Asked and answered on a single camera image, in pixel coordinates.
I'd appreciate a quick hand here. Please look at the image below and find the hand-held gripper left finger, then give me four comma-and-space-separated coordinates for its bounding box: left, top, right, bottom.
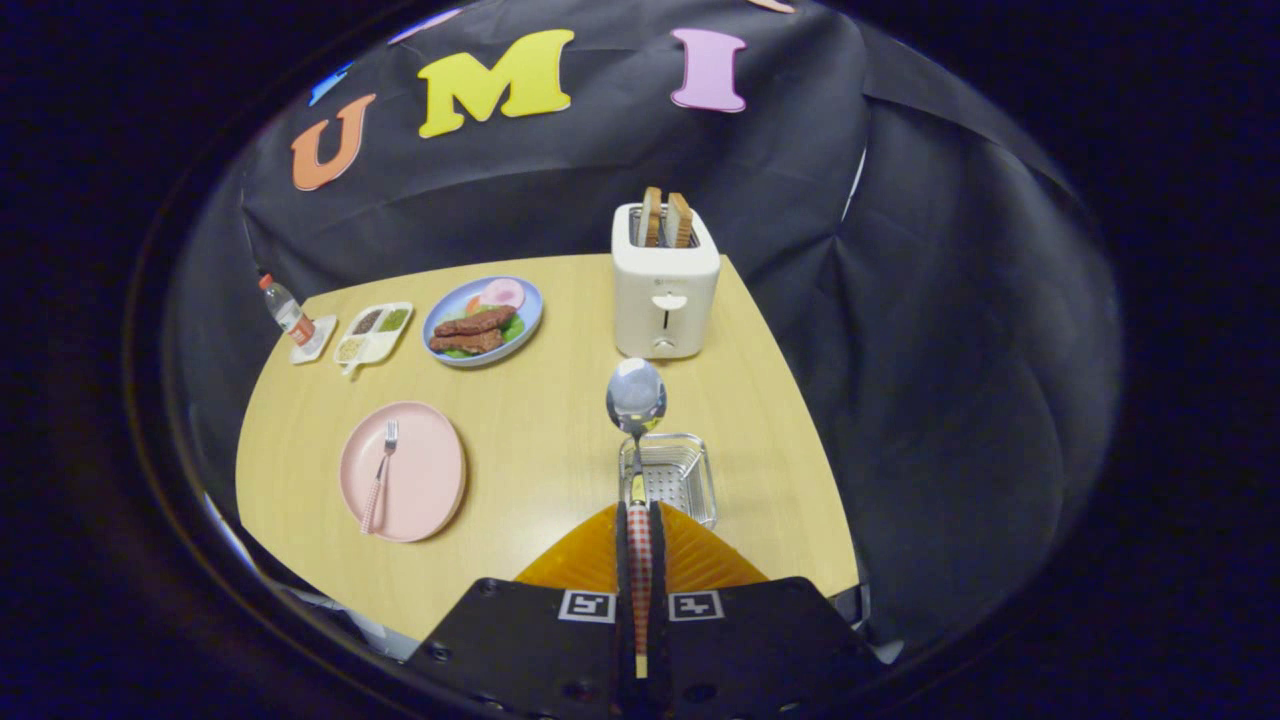
405, 503, 641, 720

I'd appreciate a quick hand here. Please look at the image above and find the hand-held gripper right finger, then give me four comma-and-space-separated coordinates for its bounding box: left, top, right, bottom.
648, 503, 886, 720

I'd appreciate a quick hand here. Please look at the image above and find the spoon with checked handle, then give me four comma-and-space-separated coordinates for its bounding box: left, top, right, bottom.
606, 357, 668, 681

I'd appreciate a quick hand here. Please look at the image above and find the fork with checked handle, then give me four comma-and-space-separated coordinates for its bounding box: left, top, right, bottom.
360, 419, 400, 536

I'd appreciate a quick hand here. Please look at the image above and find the pink plate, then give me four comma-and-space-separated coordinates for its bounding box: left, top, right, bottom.
338, 401, 468, 544

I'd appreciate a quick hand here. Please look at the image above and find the brown meat patty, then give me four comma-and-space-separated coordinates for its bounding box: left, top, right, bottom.
434, 305, 518, 338
429, 329, 505, 356

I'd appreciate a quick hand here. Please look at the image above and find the white toaster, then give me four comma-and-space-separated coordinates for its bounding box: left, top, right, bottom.
611, 202, 722, 361

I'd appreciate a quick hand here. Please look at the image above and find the blue plate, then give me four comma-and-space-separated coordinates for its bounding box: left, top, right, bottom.
421, 276, 545, 369

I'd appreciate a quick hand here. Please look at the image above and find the white divided tray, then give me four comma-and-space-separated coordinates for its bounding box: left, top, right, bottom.
333, 301, 415, 379

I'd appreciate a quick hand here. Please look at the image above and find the white square coaster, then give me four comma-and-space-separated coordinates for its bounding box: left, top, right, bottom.
290, 314, 339, 365

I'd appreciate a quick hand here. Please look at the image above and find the water bottle with red cap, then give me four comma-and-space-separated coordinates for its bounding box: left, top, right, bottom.
259, 274, 317, 348

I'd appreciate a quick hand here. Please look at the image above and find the metal wire basket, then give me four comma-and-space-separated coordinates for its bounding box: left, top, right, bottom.
618, 432, 719, 531

